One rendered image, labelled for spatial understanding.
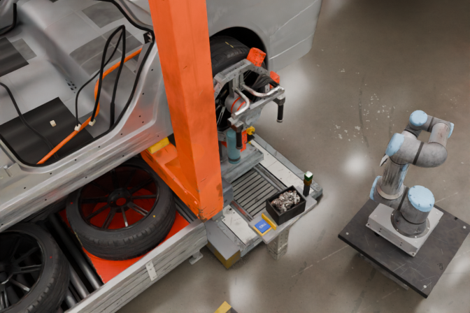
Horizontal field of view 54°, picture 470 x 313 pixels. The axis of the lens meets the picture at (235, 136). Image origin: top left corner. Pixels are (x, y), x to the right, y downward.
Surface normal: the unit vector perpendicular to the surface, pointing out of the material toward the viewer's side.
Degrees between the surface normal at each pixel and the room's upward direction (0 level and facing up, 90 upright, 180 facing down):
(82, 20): 6
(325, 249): 0
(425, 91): 0
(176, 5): 90
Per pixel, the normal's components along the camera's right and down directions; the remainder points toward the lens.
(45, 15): -0.13, -0.61
